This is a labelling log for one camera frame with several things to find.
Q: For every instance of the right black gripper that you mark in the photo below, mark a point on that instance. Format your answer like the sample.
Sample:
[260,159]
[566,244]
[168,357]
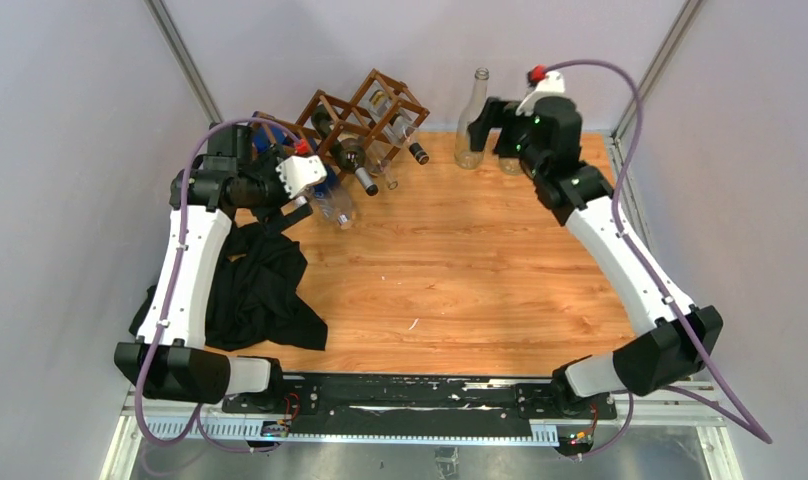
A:
[480,128]

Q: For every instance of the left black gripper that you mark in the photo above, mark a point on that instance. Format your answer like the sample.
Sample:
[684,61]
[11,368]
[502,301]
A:
[265,164]

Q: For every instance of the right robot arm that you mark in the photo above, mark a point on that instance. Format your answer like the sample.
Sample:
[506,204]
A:
[672,334]

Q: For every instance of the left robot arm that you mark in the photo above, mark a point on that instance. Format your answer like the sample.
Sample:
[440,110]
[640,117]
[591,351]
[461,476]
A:
[168,360]

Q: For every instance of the blue glass bottle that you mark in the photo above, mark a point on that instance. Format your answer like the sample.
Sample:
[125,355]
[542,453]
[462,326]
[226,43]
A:
[329,197]

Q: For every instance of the clear bottle black cap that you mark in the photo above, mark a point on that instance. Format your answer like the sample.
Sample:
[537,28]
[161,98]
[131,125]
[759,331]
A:
[400,129]

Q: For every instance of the dark green wine bottle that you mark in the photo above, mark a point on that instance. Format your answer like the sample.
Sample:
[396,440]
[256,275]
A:
[346,150]

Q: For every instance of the clear bottle middle lower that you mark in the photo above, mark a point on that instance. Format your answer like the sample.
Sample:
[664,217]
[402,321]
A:
[380,165]

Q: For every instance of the brown wooden wine rack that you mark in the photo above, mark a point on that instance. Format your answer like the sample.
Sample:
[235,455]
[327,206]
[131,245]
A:
[350,115]

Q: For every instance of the black cloth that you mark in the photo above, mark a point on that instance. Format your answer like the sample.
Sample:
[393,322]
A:
[254,297]

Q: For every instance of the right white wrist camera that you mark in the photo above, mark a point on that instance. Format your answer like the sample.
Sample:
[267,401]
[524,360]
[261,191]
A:
[542,83]

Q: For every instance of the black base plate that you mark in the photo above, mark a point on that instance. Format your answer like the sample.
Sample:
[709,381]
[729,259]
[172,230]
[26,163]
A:
[421,406]

